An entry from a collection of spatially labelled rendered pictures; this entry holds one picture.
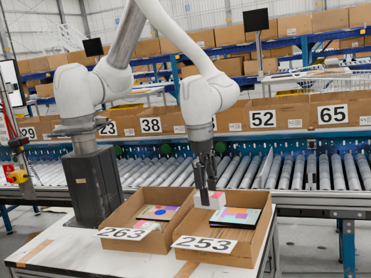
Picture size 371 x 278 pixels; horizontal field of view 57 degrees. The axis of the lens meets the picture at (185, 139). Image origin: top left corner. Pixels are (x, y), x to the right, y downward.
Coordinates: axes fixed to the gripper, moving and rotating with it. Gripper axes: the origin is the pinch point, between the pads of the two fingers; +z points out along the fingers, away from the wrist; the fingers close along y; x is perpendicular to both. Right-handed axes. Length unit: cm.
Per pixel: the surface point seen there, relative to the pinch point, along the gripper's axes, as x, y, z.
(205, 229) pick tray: 7.9, 7.6, 19.9
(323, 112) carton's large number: -21, 112, -3
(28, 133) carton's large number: 204, 73, -1
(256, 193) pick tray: -7.2, 27.5, 11.9
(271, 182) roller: -4, 59, 21
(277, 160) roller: 2, 91, 21
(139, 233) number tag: 20.7, -16.3, 9.9
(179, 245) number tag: 2.0, -19.5, 9.2
